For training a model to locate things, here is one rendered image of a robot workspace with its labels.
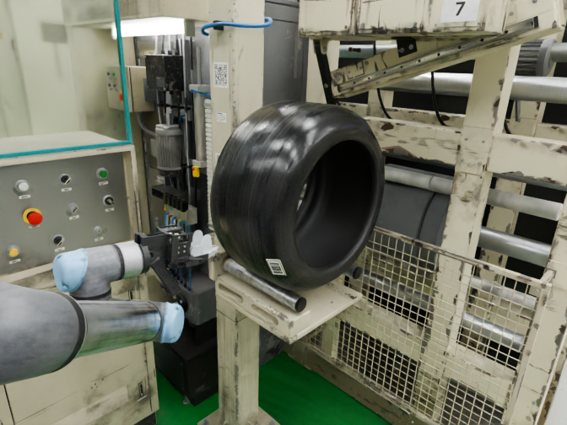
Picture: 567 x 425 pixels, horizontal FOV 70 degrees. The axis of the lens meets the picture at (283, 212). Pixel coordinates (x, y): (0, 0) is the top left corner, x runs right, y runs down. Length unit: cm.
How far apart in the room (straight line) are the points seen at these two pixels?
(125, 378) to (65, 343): 134
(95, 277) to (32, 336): 36
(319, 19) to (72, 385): 153
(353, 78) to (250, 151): 57
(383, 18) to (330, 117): 34
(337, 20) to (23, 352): 118
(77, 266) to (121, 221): 78
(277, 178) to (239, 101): 41
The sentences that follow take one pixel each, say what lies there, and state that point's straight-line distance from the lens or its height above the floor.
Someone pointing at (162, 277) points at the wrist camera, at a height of 110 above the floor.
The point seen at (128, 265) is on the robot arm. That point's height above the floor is 116.
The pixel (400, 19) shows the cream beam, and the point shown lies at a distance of 125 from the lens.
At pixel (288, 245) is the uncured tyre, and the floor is 111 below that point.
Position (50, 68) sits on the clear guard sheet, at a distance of 142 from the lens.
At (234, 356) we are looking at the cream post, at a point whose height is 45.
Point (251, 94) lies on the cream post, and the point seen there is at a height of 146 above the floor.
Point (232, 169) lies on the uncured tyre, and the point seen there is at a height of 129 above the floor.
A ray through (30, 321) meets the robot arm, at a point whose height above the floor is 129.
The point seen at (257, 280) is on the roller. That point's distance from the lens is 127.
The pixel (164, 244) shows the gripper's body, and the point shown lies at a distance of 91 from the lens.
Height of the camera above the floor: 154
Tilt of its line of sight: 20 degrees down
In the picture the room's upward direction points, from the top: 2 degrees clockwise
